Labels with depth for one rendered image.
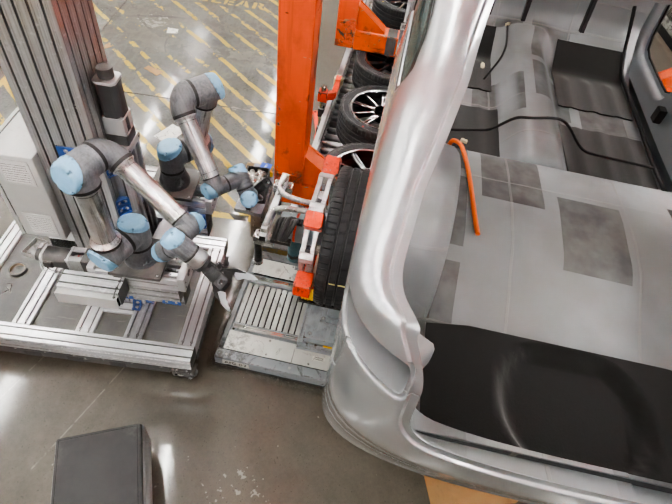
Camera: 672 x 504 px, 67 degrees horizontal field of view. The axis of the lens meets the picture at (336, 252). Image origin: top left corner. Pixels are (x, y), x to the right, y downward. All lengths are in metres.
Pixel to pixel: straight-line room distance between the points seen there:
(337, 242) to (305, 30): 0.93
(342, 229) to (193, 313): 1.14
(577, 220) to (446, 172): 0.80
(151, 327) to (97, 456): 0.72
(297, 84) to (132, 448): 1.77
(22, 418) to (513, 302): 2.41
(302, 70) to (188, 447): 1.90
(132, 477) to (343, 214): 1.39
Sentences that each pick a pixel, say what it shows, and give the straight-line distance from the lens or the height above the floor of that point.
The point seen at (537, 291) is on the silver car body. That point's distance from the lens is 2.31.
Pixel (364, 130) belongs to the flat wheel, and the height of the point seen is 0.50.
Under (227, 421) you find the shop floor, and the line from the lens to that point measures 2.81.
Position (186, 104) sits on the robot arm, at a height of 1.38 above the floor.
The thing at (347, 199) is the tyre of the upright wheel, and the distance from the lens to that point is 2.09.
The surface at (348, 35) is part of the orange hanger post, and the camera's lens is 4.48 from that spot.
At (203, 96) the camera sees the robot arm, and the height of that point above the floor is 1.39.
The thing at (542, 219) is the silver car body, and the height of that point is 1.05.
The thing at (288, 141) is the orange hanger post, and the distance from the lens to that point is 2.68.
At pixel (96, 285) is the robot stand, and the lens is 2.42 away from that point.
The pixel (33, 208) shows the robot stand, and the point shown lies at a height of 0.94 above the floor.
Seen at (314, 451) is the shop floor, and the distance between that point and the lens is 2.75.
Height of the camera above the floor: 2.60
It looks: 49 degrees down
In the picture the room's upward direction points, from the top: 10 degrees clockwise
